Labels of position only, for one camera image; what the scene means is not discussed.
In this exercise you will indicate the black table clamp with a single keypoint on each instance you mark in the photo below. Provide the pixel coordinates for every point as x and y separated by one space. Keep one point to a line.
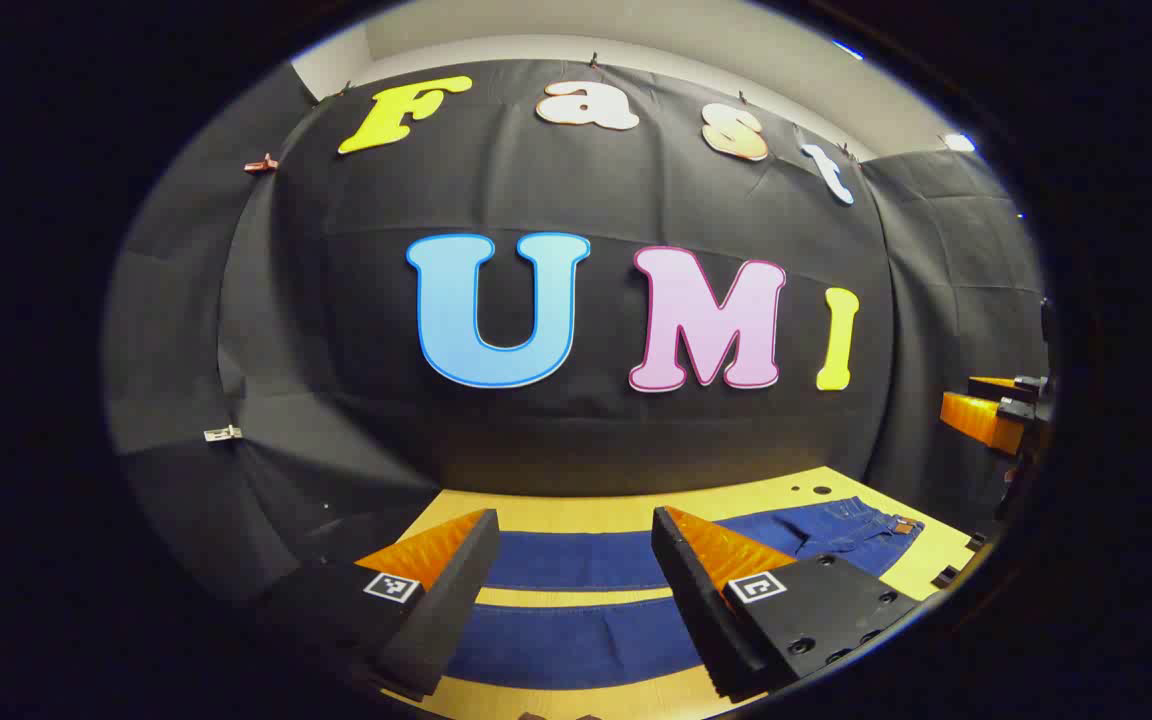
946 577
976 541

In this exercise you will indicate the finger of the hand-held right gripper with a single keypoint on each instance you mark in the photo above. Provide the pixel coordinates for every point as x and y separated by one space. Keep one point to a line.
981 420
996 385

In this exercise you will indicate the ceiling light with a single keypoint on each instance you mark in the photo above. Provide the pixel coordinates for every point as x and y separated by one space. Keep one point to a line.
959 142

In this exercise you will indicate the copper cloth clip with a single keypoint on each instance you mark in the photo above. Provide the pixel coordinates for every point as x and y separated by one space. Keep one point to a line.
261 164

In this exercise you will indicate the blue denim jeans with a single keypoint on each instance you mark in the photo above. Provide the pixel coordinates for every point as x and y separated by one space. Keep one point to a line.
586 560

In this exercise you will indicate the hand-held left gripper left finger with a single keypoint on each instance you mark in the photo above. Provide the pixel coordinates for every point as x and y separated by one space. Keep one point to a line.
446 610

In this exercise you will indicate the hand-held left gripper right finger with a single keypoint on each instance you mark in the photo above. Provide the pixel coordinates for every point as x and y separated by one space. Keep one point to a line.
701 610

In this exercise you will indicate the silver cloth clip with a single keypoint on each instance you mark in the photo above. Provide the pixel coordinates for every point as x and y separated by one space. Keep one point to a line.
222 433

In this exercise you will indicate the black backdrop cloth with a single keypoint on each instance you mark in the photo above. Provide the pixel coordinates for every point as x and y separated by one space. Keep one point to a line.
336 350

